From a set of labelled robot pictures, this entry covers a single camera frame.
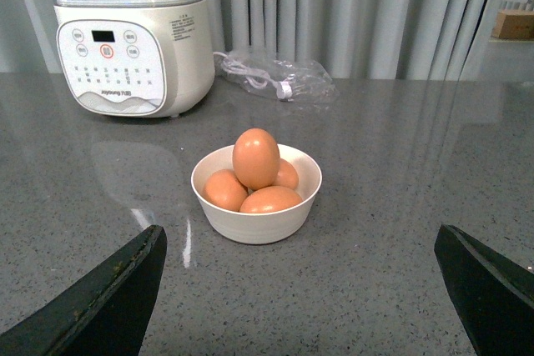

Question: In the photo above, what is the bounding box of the white soy milk maker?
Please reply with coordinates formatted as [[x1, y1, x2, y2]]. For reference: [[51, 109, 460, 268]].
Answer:
[[54, 0, 214, 118]]

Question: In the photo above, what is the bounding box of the brown egg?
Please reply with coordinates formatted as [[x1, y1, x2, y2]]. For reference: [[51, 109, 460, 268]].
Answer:
[[239, 186, 303, 213], [202, 169, 249, 212], [273, 158, 300, 190], [232, 128, 280, 190]]

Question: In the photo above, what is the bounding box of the white ceramic bowl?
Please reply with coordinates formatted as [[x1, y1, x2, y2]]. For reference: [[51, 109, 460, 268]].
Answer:
[[191, 144, 322, 244]]

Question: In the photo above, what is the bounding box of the cardboard box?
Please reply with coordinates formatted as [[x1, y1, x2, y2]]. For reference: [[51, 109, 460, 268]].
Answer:
[[491, 10, 533, 40]]

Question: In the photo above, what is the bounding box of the clear plastic bag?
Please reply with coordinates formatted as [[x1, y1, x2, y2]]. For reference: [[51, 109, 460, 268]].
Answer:
[[214, 47, 338, 104]]

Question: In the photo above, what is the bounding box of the white power cable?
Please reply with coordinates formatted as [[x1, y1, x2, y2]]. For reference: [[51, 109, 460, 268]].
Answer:
[[212, 51, 292, 102]]

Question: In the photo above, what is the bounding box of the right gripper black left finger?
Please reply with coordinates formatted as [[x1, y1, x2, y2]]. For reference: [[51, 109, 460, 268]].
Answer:
[[1, 225, 167, 355]]

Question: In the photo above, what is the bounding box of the brown egg back in bowl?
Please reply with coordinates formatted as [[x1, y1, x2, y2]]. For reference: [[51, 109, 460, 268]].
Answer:
[[273, 158, 300, 190]]

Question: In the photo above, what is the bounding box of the brown egg front in bowl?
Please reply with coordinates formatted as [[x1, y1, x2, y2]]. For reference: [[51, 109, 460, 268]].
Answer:
[[239, 186, 303, 213]]

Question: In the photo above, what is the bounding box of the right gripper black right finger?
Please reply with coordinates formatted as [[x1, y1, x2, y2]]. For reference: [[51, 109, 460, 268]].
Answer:
[[434, 225, 533, 355]]

